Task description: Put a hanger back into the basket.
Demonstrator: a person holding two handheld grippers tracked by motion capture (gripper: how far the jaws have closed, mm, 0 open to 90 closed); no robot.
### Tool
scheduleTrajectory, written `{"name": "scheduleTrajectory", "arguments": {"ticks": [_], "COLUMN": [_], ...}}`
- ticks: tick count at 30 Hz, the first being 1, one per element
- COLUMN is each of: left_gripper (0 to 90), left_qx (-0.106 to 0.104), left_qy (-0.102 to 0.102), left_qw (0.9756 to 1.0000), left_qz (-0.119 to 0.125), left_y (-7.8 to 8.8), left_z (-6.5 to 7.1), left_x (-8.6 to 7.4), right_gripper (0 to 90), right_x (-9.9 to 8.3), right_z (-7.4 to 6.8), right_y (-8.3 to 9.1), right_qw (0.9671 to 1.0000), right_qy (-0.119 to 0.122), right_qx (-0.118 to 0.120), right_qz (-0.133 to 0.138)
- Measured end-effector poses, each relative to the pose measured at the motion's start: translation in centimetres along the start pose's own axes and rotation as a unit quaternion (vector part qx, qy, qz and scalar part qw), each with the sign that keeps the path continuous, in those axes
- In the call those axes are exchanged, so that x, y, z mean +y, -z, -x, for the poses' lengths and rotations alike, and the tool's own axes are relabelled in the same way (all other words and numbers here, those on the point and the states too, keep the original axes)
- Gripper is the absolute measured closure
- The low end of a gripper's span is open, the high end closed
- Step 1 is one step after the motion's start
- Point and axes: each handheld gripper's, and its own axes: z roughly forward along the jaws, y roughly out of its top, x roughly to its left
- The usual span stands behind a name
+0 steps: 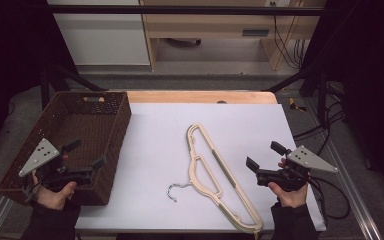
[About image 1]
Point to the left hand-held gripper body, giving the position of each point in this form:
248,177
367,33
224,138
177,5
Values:
40,156

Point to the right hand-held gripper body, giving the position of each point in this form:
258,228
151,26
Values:
308,160

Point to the beige plastic clothes hanger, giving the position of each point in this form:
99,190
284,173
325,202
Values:
175,186
225,171

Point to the person's right hand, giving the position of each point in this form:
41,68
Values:
291,198

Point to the person's left hand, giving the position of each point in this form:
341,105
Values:
55,199

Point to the brown woven basket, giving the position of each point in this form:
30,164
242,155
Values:
80,126

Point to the yellow and black tool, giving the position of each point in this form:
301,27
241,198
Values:
293,105

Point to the black metal stand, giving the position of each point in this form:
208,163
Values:
321,93
45,86

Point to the black curtain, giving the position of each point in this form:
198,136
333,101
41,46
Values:
10,60
370,66

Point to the white cabinet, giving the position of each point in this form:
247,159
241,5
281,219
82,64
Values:
103,40

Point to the grey desk label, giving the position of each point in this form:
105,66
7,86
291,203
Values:
255,32

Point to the light wooden desk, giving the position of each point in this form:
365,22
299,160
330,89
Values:
206,25

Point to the black horizontal frame bar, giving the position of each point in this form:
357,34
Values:
180,10

